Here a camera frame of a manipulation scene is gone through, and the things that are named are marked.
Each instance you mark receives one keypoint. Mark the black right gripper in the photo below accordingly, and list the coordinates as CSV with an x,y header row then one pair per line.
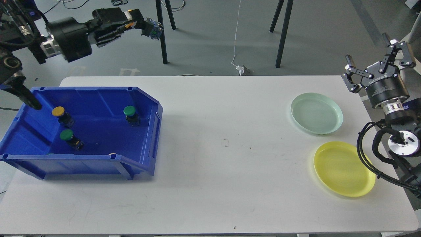
x,y
384,87

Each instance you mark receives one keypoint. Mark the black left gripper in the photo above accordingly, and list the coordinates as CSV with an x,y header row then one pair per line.
x,y
69,38

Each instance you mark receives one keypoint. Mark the green push button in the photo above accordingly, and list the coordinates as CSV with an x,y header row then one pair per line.
x,y
131,115
69,137

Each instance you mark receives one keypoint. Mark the yellow push button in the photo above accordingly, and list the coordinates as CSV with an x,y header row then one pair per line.
x,y
149,27
64,118

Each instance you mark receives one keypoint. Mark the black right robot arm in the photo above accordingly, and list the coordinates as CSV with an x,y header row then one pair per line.
x,y
398,137

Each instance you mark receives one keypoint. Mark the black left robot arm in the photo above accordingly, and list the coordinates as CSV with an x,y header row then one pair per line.
x,y
23,25

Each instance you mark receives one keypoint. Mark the light green plate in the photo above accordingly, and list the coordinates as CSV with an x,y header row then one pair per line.
x,y
316,113

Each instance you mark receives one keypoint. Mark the yellow plate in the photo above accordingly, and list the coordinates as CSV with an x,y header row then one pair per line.
x,y
338,167

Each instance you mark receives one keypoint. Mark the white chair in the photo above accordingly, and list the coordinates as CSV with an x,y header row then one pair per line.
x,y
415,32

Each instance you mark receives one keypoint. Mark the black stand legs right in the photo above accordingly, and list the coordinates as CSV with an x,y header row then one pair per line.
x,y
286,22

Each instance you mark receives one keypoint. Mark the blue plastic bin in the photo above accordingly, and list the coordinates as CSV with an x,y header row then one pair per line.
x,y
112,145

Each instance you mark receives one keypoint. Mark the white charger with cable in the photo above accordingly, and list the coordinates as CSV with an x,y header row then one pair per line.
x,y
241,69

